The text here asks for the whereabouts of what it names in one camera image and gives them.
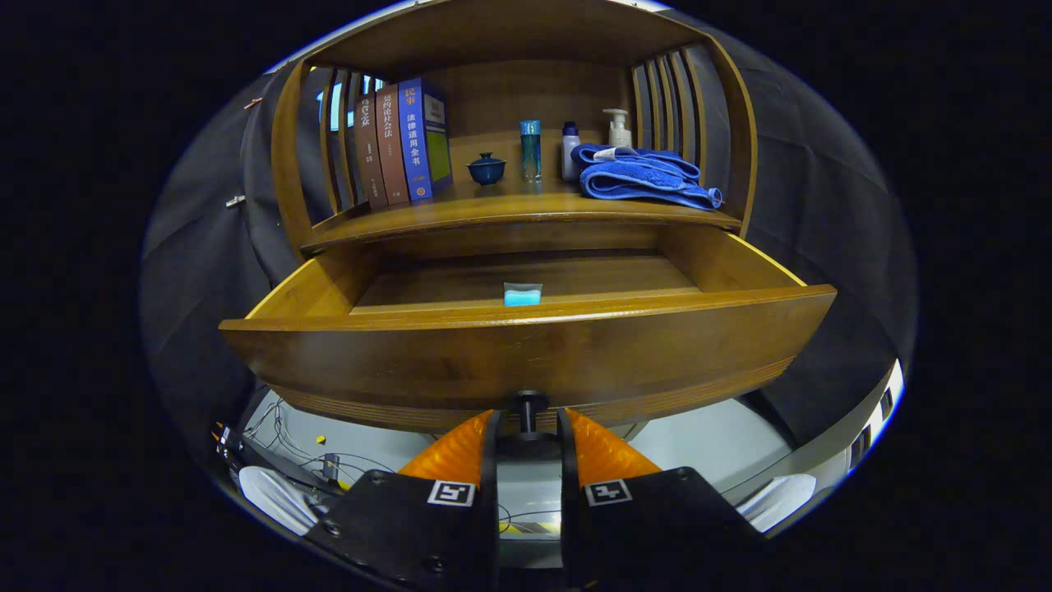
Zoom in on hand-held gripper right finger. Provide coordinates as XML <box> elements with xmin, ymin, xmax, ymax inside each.
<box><xmin>557</xmin><ymin>408</ymin><xmax>765</xmax><ymax>590</ymax></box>

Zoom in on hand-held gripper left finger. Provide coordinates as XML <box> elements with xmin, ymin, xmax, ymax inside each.
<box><xmin>302</xmin><ymin>409</ymin><xmax>501</xmax><ymax>590</ymax></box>

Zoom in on wooden drawer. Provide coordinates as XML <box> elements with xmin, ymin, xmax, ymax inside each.
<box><xmin>219</xmin><ymin>224</ymin><xmax>837</xmax><ymax>437</ymax></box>

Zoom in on wooden countertop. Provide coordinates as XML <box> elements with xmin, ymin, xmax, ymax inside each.
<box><xmin>300</xmin><ymin>177</ymin><xmax>742</xmax><ymax>252</ymax></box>

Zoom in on wooden cabinet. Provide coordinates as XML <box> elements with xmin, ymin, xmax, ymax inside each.
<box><xmin>270</xmin><ymin>0</ymin><xmax>759</xmax><ymax>264</ymax></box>

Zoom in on white shoe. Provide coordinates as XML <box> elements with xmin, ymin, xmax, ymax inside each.
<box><xmin>238</xmin><ymin>465</ymin><xmax>330</xmax><ymax>535</ymax></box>
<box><xmin>736</xmin><ymin>474</ymin><xmax>819</xmax><ymax>534</ymax></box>

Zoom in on blue folded towel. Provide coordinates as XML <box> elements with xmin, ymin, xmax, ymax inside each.
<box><xmin>570</xmin><ymin>143</ymin><xmax>724</xmax><ymax>210</ymax></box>

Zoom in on blue lidded teacup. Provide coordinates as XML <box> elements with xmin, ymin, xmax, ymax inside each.
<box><xmin>466</xmin><ymin>152</ymin><xmax>507</xmax><ymax>187</ymax></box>

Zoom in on dark brown book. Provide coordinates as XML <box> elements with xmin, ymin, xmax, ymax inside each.
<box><xmin>353</xmin><ymin>92</ymin><xmax>389</xmax><ymax>210</ymax></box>

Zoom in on white bottle with blue cap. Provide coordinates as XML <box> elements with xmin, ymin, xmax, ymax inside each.
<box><xmin>561</xmin><ymin>122</ymin><xmax>582</xmax><ymax>182</ymax></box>

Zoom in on reddish brown book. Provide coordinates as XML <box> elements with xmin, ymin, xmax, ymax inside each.
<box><xmin>376</xmin><ymin>84</ymin><xmax>411</xmax><ymax>206</ymax></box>

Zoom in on blue book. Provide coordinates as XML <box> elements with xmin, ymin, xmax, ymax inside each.
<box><xmin>398</xmin><ymin>77</ymin><xmax>454</xmax><ymax>203</ymax></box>

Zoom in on teal glass bottle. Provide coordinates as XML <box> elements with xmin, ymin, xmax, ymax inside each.
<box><xmin>519</xmin><ymin>120</ymin><xmax>542</xmax><ymax>183</ymax></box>

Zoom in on black floor cables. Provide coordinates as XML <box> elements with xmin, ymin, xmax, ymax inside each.
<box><xmin>214</xmin><ymin>399</ymin><xmax>412</xmax><ymax>494</ymax></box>

